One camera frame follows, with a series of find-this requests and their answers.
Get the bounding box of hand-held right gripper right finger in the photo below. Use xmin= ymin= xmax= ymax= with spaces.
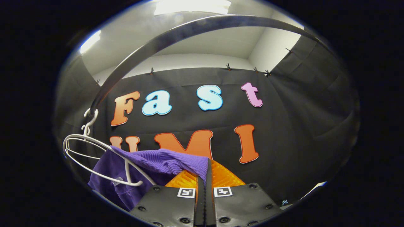
xmin=205 ymin=159 xmax=283 ymax=227

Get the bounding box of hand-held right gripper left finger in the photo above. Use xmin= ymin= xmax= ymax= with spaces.
xmin=129 ymin=169 xmax=205 ymax=227

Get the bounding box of purple ribbed shirt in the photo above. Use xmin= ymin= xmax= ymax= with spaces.
xmin=88 ymin=146 xmax=209 ymax=212

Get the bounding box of white clothes hanger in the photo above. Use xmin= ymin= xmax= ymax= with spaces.
xmin=65 ymin=125 xmax=108 ymax=174
xmin=62 ymin=109 xmax=155 ymax=187

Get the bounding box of black backdrop cloth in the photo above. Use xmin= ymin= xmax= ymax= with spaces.
xmin=54 ymin=41 xmax=360 ymax=208

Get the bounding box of row of black backdrop clips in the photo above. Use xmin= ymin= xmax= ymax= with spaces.
xmin=95 ymin=47 xmax=292 ymax=85

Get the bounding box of large ceiling light panel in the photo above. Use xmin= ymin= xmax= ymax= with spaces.
xmin=154 ymin=0 xmax=232 ymax=15

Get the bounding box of black clothes rail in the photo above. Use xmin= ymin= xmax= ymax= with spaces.
xmin=89 ymin=14 xmax=332 ymax=115

